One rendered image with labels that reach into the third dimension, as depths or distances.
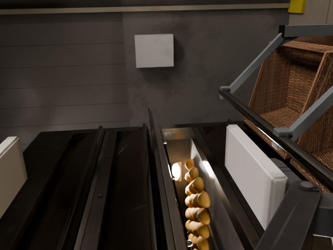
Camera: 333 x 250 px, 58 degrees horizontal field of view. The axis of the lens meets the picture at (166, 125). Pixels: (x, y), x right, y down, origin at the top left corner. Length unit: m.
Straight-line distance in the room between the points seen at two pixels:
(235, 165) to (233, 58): 2.98
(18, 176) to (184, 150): 1.74
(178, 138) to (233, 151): 1.69
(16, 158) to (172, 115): 3.01
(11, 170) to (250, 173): 0.13
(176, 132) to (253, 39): 1.62
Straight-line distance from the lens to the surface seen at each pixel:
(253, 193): 0.16
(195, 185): 1.56
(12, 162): 0.19
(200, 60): 3.07
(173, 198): 0.88
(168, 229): 0.78
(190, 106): 3.18
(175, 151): 1.91
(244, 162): 0.17
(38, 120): 3.34
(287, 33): 1.22
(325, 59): 1.39
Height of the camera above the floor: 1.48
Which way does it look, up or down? 5 degrees down
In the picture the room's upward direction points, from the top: 93 degrees counter-clockwise
